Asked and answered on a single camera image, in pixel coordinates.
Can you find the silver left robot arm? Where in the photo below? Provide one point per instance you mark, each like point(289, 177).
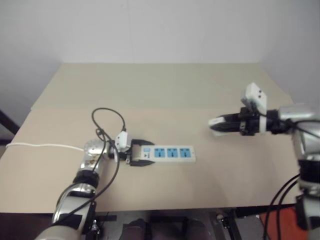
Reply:
point(86, 175)

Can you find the metal table frame leg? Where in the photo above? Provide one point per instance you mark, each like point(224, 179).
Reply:
point(226, 223)

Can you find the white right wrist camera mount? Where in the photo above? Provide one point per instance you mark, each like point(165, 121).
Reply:
point(256, 96)

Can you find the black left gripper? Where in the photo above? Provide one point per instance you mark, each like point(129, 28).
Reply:
point(130, 157)

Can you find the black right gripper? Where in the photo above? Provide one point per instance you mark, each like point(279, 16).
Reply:
point(248, 126)

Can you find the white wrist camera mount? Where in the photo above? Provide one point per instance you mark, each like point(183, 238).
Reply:
point(122, 140)
point(256, 96)

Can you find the dark rounded shape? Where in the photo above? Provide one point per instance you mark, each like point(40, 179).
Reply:
point(133, 228)

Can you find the white power strip blue sockets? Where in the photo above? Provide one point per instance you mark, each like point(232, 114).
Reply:
point(172, 153)

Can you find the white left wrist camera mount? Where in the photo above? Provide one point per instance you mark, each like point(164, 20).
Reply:
point(122, 140)

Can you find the white charger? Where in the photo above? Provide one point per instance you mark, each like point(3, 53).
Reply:
point(215, 122)

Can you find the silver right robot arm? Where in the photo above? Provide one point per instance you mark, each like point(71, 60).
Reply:
point(306, 140)

